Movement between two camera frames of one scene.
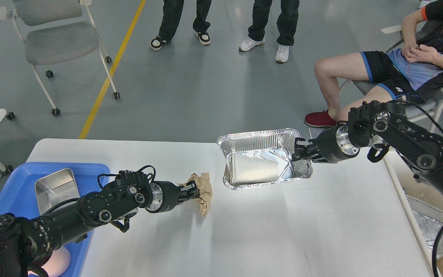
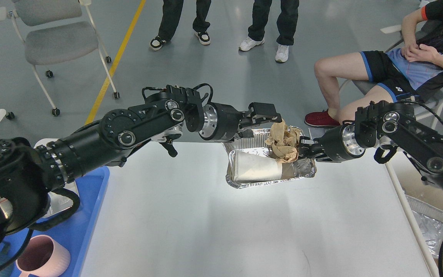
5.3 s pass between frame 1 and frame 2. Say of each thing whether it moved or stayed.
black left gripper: moved
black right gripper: stayed
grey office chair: stayed
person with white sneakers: stayed
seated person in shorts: stayed
